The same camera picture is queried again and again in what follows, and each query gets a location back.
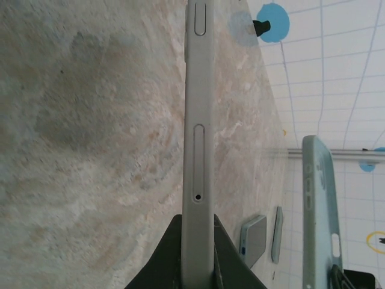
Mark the pale teal phone case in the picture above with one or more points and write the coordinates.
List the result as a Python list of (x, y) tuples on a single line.
[(322, 225)]

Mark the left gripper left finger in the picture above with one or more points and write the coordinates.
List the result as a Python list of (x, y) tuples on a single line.
[(162, 265)]

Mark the sky blue phone case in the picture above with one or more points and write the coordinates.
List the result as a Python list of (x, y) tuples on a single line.
[(243, 241)]

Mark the black phone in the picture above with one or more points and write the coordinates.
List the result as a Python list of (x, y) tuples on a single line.
[(276, 238)]

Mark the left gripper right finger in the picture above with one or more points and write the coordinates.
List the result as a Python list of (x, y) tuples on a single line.
[(228, 265)]

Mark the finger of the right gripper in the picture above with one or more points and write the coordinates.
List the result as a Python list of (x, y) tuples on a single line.
[(358, 281)]

